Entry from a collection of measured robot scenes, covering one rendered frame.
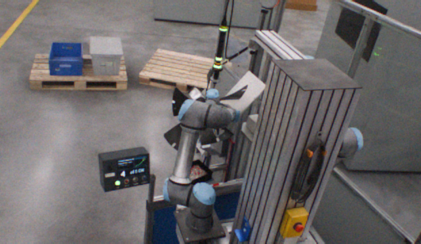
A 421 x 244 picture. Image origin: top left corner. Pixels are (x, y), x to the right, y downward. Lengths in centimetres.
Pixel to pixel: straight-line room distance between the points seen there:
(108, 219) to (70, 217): 31
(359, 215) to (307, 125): 144
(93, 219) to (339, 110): 256
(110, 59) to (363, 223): 376
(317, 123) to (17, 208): 287
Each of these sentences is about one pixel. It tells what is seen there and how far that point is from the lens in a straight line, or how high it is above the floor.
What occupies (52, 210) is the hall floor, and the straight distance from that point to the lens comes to 374.
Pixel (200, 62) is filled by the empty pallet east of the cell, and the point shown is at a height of 14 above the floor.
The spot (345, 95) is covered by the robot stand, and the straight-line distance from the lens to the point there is 150.
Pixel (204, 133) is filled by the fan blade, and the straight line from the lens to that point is 265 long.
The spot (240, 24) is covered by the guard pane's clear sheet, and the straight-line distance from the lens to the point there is 374.
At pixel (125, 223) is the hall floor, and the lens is 357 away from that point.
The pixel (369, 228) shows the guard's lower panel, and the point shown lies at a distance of 281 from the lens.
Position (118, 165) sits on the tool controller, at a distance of 221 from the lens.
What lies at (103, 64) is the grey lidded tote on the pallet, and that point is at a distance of 544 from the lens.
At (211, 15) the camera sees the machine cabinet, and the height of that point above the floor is 22.
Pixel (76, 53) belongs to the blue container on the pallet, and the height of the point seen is 20.
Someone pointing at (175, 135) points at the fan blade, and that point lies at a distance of 286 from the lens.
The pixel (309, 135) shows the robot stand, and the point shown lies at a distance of 152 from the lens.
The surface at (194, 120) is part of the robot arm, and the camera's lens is 192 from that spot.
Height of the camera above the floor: 260
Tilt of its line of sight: 32 degrees down
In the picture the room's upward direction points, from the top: 9 degrees clockwise
